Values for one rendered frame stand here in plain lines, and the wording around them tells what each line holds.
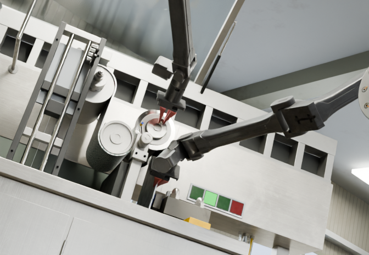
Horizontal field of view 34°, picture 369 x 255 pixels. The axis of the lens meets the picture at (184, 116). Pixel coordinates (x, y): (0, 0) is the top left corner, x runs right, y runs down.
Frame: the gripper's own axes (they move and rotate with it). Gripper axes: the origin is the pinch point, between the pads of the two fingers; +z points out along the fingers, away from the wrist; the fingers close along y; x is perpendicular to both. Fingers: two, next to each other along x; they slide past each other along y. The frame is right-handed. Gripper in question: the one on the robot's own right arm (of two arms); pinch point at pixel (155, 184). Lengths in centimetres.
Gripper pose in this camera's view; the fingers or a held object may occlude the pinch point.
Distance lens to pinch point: 208.1
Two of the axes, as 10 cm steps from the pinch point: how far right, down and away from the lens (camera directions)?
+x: 0.6, -6.1, 7.9
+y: 9.1, 3.6, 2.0
